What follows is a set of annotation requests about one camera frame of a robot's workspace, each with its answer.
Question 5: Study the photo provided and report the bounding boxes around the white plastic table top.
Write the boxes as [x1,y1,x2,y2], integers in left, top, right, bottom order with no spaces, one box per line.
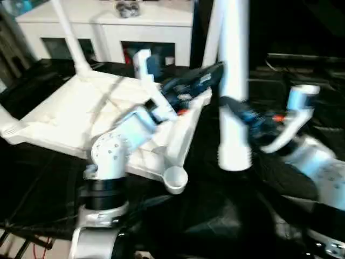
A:
[0,67,214,195]

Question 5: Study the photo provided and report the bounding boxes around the black cabinet with yellow label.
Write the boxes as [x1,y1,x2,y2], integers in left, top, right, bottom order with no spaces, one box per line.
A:
[192,0,272,75]

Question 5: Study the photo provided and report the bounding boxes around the white cabinet with glass doors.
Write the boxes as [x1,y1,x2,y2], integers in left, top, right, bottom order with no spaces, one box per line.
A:
[15,4,195,67]

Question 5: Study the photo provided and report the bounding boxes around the black work mat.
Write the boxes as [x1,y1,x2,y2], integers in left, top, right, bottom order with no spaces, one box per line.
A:
[0,58,345,259]

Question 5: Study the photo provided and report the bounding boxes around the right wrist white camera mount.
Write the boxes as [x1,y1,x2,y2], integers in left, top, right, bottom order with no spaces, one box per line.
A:
[260,84,322,155]

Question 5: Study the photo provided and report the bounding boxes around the thin red wire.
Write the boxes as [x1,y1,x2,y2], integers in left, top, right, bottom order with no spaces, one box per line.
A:
[31,236,54,259]

